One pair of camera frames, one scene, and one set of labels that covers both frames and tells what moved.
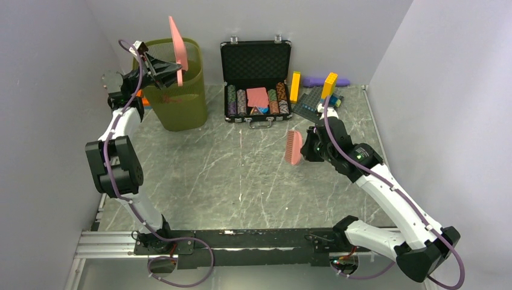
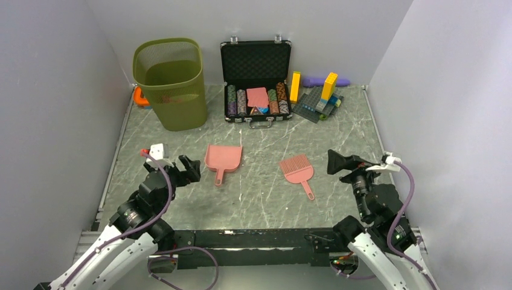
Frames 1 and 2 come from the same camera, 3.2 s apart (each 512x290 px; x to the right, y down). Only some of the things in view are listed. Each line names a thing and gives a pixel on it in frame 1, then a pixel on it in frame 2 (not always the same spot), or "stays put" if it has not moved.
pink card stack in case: x=257 y=97 stays put
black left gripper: x=157 y=70 -> x=183 y=179
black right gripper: x=307 y=150 -> x=337 y=161
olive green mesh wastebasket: x=177 y=108 stays put
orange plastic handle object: x=145 y=102 stays put
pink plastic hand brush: x=293 y=147 -> x=298 y=170
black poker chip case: x=255 y=74 stays put
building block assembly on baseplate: x=307 y=106 stays put
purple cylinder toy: x=312 y=82 stays put
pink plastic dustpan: x=180 y=51 -> x=221 y=158
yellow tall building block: x=294 y=90 stays put
